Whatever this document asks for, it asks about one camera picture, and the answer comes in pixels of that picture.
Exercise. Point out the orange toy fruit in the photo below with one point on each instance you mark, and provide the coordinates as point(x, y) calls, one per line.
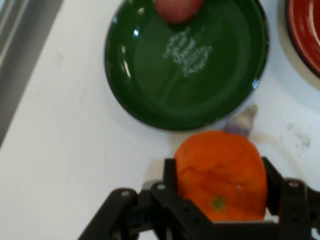
point(220, 172)

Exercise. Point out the red toy apple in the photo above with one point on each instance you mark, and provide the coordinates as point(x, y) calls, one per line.
point(177, 11)

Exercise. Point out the purple toy eggplant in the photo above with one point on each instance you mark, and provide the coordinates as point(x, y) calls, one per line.
point(240, 123)

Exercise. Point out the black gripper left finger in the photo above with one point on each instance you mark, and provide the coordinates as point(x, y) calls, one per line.
point(150, 215)

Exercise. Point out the red plate black rim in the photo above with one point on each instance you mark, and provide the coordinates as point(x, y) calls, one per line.
point(306, 37)

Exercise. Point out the dark green plate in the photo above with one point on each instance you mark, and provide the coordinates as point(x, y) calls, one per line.
point(155, 82)

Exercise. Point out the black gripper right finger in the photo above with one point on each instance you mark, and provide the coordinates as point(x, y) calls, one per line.
point(297, 210)

